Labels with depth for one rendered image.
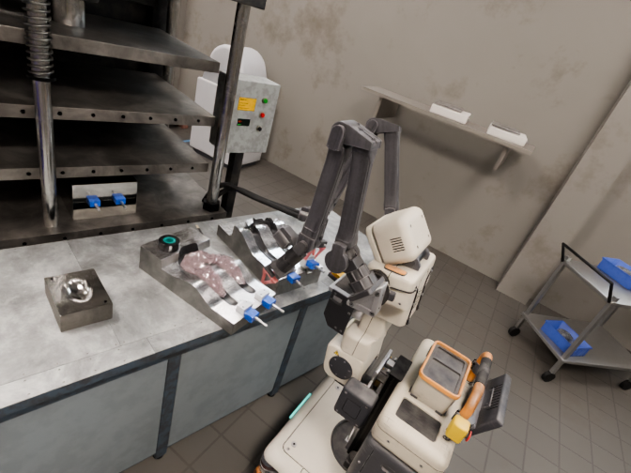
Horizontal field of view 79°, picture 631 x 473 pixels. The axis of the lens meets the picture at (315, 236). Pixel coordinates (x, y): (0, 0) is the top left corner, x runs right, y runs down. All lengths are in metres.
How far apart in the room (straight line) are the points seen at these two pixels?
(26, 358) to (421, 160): 3.84
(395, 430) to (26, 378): 1.10
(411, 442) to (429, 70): 3.62
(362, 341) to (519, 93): 3.20
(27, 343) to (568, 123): 4.06
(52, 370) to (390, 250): 1.06
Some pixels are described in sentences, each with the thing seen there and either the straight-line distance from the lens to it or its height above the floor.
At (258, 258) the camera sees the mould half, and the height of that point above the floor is 0.88.
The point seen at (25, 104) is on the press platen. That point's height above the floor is 1.29.
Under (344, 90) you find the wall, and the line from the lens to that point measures 4.71.
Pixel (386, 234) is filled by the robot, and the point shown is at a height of 1.33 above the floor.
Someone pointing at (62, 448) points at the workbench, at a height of 0.42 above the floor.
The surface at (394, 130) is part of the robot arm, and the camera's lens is 1.53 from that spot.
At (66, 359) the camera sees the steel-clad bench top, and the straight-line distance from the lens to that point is 1.40.
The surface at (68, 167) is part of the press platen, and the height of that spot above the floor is 1.04.
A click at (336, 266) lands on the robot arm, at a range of 1.18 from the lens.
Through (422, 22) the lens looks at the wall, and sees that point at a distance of 4.44.
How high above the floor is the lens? 1.85
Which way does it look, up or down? 29 degrees down
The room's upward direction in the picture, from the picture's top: 18 degrees clockwise
